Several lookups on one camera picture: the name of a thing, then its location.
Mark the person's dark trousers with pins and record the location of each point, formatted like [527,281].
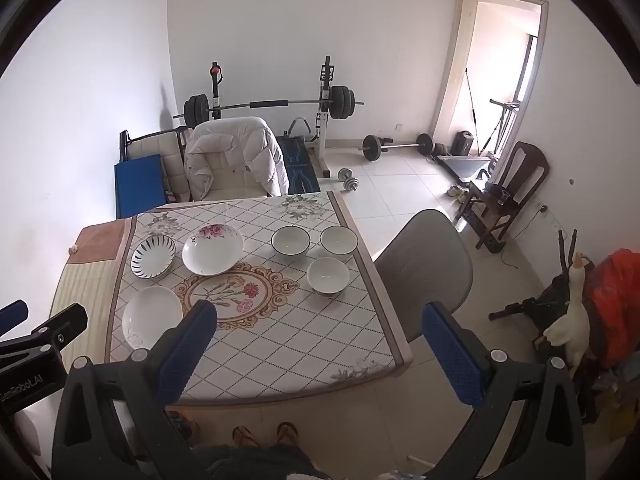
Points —
[250,464]

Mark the red orange bag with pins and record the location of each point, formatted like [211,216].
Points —
[615,305]

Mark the white down jacket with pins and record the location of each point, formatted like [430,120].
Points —
[250,147]

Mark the white bowl dark rim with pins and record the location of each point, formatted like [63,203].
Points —
[339,241]
[289,241]
[328,276]

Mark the white wall power strip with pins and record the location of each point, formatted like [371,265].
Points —
[548,213]

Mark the black floor appliance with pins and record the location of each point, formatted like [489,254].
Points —
[464,142]

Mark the person's left slippered foot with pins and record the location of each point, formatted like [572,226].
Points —
[245,436]

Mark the grey plastic chair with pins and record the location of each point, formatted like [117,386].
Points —
[425,270]

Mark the brown shoe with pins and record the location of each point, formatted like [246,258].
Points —
[183,424]

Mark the white door frame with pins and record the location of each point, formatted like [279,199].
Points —
[452,75]

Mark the black striped white plate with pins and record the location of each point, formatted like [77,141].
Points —
[153,258]

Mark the blue folded mat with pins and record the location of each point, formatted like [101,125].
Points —
[139,185]

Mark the pink floral deep plate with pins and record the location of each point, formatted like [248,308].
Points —
[212,250]

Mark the pair of white shoes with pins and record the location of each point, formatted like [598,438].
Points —
[457,191]

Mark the person's right slippered foot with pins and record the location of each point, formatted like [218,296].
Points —
[287,432]

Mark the white barbell rack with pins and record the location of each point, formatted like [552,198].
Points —
[326,110]

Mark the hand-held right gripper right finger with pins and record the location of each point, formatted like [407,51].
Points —
[451,357]

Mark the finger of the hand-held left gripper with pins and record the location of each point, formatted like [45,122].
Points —
[61,327]
[12,316]

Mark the beige orange quilted cloth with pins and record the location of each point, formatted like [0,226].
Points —
[90,270]

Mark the white goose plush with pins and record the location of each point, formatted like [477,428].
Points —
[567,322]

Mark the cream padded chair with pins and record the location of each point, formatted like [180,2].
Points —
[227,182]

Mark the person's slippered foot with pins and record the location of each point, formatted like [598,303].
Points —
[287,432]
[245,436]

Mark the dark patterned weight bench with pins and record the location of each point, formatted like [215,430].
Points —
[298,167]

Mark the long barbell black plates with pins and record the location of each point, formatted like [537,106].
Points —
[270,104]

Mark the chrome dumbbell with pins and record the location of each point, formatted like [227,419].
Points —
[348,180]

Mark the diamond pattern floral tablecloth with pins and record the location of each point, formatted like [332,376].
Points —
[300,330]

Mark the short barbell black plates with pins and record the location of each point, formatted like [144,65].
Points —
[400,146]

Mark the black exercise stand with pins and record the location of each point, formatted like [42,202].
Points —
[522,306]

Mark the dark wooden chair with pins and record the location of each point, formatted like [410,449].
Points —
[525,170]

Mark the plain white oval plate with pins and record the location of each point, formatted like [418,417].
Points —
[151,316]

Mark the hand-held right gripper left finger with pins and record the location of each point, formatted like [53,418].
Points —
[189,347]

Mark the cream chair dark frame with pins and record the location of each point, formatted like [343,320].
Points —
[155,149]

